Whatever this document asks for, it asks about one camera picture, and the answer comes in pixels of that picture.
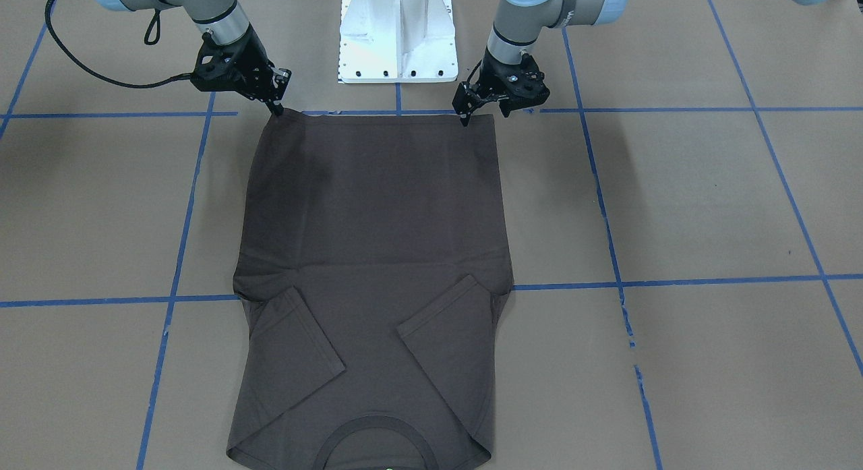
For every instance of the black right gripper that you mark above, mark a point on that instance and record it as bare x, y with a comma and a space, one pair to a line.
251, 60

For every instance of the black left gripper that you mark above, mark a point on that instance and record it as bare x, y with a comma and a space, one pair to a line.
491, 77

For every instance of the dark brown t-shirt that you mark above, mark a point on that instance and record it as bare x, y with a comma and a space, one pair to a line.
373, 269

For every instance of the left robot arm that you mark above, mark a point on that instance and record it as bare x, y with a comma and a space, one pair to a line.
518, 23

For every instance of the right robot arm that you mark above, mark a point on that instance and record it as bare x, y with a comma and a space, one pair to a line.
224, 18

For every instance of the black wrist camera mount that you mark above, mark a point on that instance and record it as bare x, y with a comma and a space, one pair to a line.
523, 84
215, 69

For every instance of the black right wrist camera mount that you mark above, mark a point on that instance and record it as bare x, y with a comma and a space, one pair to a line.
215, 69

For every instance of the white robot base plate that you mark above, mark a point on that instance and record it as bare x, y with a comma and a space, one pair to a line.
397, 41

